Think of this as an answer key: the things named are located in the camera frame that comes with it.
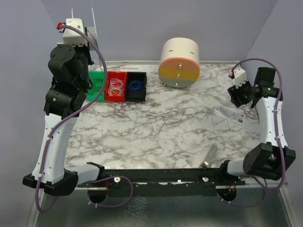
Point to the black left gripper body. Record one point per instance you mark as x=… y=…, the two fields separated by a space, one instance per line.
x=85 y=50

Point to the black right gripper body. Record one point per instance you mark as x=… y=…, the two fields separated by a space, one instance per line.
x=236 y=96

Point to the white perforated cable spool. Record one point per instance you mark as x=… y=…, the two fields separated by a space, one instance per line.
x=90 y=31

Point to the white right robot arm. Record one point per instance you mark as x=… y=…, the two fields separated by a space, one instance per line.
x=272 y=155

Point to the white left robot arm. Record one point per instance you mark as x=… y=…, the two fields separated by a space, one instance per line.
x=69 y=67

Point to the clear plastic bag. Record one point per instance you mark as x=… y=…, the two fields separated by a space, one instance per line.
x=231 y=115

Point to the green plastic bin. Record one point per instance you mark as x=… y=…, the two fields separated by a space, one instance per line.
x=97 y=79

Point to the red plastic bin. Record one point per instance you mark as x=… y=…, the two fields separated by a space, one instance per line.
x=115 y=86

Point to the black plastic bin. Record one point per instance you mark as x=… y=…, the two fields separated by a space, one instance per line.
x=135 y=89

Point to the round three-drawer cabinet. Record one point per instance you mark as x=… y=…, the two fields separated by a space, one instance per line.
x=179 y=63

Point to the grey tool with red label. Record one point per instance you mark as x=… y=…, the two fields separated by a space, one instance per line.
x=208 y=159

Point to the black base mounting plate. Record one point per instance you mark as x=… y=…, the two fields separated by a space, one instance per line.
x=163 y=182

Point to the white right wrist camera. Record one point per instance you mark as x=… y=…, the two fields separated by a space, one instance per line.
x=239 y=76

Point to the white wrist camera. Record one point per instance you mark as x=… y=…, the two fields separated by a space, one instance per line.
x=69 y=36
x=239 y=76

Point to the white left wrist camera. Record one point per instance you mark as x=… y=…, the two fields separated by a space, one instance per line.
x=69 y=36

